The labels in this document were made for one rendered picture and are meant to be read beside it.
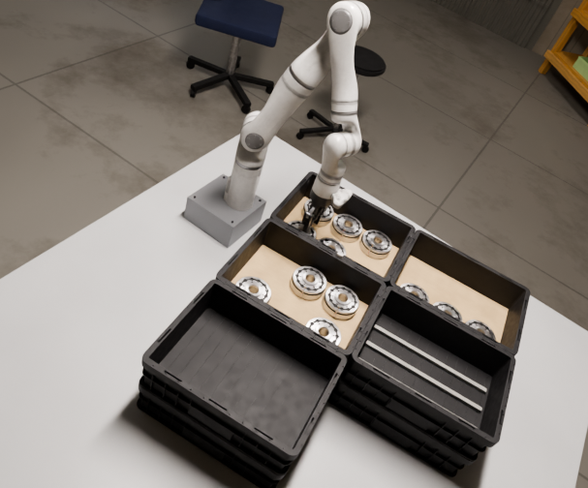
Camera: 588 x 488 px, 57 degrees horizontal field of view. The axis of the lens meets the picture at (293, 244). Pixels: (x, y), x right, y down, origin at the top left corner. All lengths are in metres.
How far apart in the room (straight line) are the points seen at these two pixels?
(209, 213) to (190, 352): 0.55
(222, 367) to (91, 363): 0.35
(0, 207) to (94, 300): 1.35
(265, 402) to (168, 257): 0.61
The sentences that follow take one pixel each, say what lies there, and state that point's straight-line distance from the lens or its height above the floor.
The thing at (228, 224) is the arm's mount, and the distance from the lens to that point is 1.73.
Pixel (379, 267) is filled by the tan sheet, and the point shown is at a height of 0.83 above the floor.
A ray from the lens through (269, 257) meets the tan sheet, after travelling 1.63.
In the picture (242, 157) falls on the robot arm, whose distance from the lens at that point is 1.67.
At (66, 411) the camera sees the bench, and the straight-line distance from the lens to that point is 1.45.
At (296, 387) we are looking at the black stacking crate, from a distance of 1.39.
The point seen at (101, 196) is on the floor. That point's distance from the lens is 2.93.
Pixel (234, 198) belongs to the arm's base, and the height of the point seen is 0.84.
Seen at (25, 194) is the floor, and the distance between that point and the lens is 2.95.
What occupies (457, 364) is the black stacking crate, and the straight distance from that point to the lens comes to 1.64.
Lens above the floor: 2.00
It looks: 44 degrees down
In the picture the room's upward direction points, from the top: 21 degrees clockwise
